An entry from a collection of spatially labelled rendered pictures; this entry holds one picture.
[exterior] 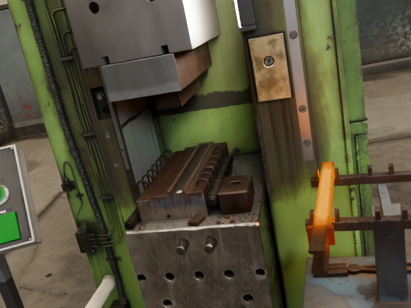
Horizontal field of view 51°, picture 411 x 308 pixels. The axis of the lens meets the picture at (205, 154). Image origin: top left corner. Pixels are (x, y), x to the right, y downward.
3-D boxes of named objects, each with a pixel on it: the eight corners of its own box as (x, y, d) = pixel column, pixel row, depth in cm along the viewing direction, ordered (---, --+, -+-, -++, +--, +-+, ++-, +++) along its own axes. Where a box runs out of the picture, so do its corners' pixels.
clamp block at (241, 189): (251, 212, 117) (248, 190, 115) (221, 215, 119) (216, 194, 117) (255, 193, 128) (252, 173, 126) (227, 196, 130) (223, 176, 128)
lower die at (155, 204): (208, 216, 120) (202, 188, 117) (141, 221, 125) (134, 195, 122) (230, 161, 158) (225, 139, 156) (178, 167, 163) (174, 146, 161)
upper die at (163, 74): (181, 90, 109) (173, 52, 106) (109, 102, 114) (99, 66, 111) (212, 65, 147) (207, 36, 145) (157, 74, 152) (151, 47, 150)
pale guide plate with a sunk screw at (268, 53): (291, 98, 116) (282, 33, 111) (257, 102, 118) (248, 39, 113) (291, 96, 118) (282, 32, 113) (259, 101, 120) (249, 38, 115)
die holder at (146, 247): (282, 360, 125) (258, 222, 111) (158, 359, 134) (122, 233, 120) (287, 252, 176) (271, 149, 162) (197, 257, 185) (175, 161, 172)
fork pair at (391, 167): (408, 219, 79) (407, 209, 79) (375, 220, 81) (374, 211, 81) (393, 170, 100) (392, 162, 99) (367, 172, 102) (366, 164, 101)
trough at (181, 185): (186, 194, 119) (185, 189, 119) (168, 196, 120) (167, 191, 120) (213, 145, 157) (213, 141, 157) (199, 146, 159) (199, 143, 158)
